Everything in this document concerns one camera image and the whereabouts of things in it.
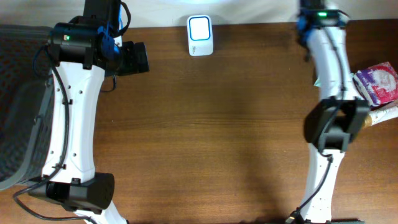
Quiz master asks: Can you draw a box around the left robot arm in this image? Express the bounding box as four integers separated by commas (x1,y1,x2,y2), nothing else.
26,1,149,223

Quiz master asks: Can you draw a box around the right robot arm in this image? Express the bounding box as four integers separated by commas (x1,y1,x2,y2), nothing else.
285,0,370,223

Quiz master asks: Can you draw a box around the pink purple tissue pack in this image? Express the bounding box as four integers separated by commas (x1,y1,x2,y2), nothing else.
353,62,397,108

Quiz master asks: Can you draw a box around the grey plastic mesh basket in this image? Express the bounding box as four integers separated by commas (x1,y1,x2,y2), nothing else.
1,25,54,190

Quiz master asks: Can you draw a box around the teal wet wipes packet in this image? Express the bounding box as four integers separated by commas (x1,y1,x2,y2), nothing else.
313,77,321,87

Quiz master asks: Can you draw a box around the white tube with gold cap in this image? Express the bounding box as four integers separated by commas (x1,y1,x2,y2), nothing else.
363,105,397,128

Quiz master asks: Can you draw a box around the white barcode scanner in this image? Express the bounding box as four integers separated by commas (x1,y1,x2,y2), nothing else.
187,15,214,57

